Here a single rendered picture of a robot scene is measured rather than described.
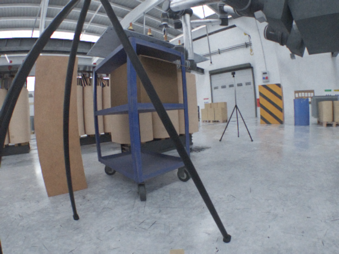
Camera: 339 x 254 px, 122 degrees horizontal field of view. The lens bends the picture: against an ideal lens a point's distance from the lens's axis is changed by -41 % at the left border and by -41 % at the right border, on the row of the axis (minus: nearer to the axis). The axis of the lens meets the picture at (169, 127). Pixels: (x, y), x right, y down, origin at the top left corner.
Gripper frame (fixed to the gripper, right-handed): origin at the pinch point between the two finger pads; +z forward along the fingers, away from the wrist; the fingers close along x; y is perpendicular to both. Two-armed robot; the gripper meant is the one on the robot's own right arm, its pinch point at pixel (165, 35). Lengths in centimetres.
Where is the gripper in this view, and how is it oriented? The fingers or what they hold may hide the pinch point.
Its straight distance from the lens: 224.5
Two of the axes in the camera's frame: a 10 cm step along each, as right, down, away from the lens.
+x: -2.7, -0.5, 9.6
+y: 9.6, -0.7, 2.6
